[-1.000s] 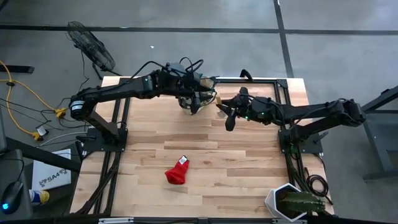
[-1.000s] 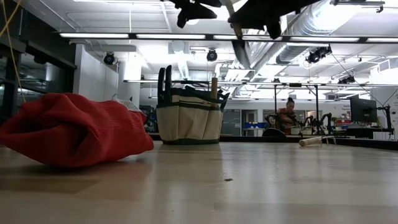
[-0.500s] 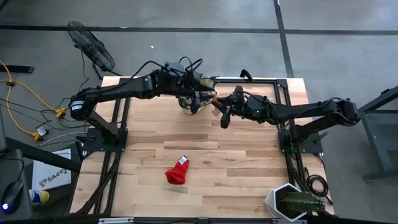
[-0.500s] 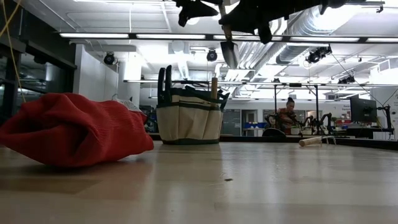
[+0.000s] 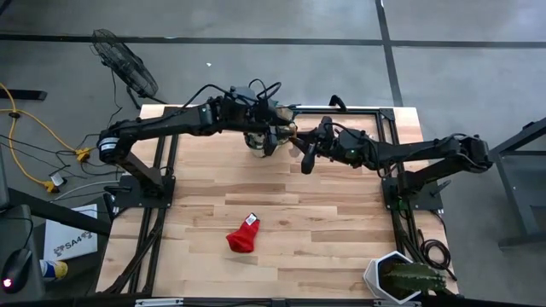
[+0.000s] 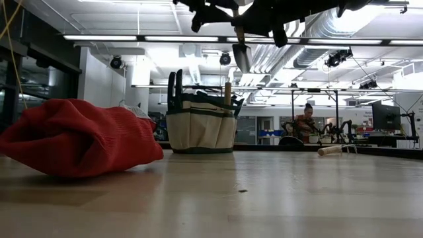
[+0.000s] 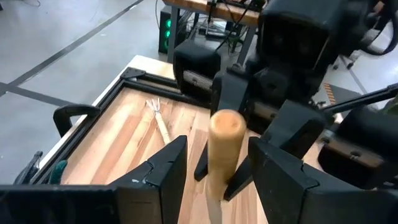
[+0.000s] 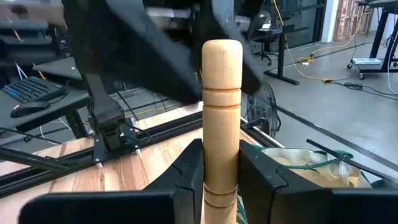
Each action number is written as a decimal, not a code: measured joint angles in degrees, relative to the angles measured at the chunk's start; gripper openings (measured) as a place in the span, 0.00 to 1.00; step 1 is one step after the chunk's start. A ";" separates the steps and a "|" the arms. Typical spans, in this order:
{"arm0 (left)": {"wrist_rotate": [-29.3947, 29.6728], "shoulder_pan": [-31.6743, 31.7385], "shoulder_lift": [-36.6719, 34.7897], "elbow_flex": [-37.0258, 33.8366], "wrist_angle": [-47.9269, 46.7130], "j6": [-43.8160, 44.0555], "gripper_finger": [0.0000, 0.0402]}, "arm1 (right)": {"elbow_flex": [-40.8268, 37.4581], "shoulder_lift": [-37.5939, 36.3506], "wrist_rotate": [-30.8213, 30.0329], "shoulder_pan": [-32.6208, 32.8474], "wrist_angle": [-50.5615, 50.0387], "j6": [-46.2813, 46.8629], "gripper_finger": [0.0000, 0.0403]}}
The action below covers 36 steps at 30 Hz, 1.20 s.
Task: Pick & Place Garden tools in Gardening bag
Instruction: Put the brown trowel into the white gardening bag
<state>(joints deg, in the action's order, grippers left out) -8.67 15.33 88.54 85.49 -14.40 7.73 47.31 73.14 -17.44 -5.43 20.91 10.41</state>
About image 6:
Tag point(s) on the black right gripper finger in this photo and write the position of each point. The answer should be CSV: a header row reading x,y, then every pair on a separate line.
x,y
251,23

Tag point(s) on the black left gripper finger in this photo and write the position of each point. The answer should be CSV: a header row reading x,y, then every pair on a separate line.
x,y
228,19

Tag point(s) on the beige green-trimmed gardening bag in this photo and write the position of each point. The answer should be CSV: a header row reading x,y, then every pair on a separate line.
x,y
201,129

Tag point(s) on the red knit garden glove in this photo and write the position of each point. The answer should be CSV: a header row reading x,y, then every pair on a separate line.
x,y
82,139

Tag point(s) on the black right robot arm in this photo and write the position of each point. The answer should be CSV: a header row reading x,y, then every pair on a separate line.
x,y
353,5

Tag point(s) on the round black ceiling fixture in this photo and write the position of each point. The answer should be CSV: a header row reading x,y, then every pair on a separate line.
x,y
116,62
225,59

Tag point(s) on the person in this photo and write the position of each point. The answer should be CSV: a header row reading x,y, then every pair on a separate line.
x,y
305,124

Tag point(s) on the black computer monitor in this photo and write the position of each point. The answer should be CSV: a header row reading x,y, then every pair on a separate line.
x,y
386,115

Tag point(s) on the black ceiling camera mount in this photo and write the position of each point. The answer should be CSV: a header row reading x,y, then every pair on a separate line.
x,y
337,59

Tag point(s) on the black background rig frame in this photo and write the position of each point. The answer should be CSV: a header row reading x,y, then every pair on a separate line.
x,y
314,90

